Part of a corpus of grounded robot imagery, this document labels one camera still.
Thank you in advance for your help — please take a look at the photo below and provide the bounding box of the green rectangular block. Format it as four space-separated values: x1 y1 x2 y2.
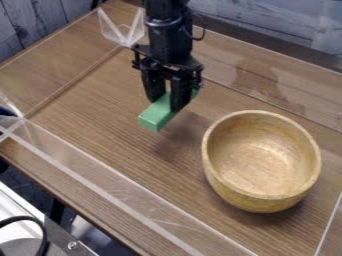
136 87 201 132

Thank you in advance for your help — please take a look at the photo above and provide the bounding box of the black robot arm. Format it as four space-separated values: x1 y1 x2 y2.
132 0 205 112

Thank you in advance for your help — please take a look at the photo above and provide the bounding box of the brown wooden bowl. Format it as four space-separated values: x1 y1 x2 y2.
202 110 322 213

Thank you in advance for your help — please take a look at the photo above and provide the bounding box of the clear acrylic front barrier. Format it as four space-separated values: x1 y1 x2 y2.
0 96 258 256

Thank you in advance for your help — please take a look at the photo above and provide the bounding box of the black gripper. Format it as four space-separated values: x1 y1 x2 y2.
132 18 203 112

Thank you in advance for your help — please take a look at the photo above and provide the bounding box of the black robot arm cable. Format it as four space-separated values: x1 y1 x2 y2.
182 23 207 43

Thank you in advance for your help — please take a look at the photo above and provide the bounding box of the grey metal base plate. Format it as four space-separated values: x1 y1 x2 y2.
44 222 99 256

